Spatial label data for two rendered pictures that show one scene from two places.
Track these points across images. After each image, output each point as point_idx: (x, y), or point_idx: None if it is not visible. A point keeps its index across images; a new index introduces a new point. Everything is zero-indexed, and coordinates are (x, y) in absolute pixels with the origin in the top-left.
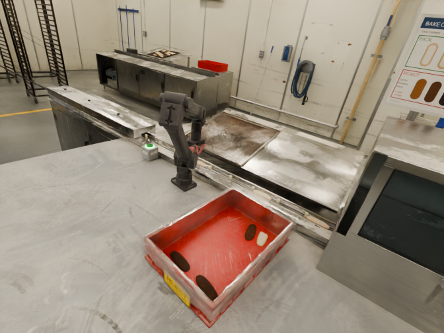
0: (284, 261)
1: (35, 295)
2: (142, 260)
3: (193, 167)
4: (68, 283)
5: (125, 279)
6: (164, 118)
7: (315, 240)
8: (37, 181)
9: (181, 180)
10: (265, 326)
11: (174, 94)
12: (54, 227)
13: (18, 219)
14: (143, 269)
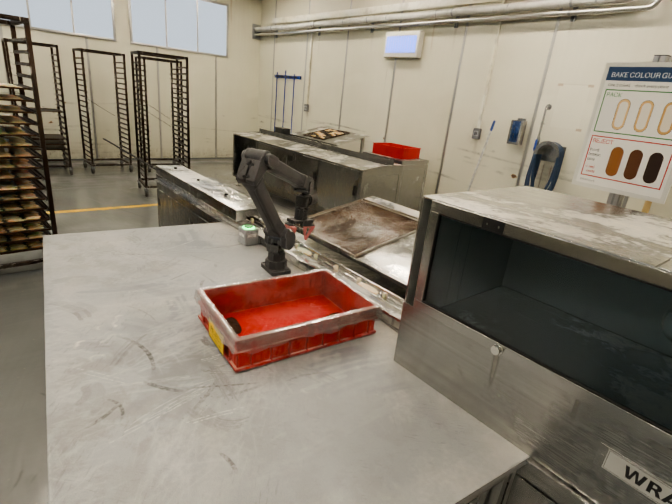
0: (356, 348)
1: (89, 322)
2: (195, 319)
3: (286, 246)
4: (119, 321)
5: (172, 328)
6: (242, 174)
7: None
8: (118, 248)
9: (270, 261)
10: (297, 385)
11: (256, 150)
12: (121, 283)
13: (91, 273)
14: (193, 325)
